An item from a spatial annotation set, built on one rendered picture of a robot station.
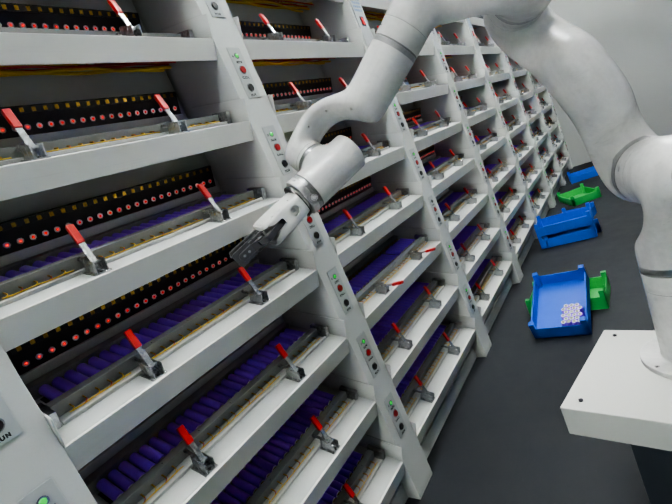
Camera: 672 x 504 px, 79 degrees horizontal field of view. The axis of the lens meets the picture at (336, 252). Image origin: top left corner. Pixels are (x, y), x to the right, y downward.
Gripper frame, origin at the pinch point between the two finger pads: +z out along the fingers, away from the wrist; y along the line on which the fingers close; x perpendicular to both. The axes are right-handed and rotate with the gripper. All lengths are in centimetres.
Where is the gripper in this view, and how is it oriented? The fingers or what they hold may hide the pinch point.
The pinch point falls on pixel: (242, 253)
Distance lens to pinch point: 82.4
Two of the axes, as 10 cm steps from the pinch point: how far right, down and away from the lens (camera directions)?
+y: -3.8, -1.1, 9.2
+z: -6.9, 7.0, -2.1
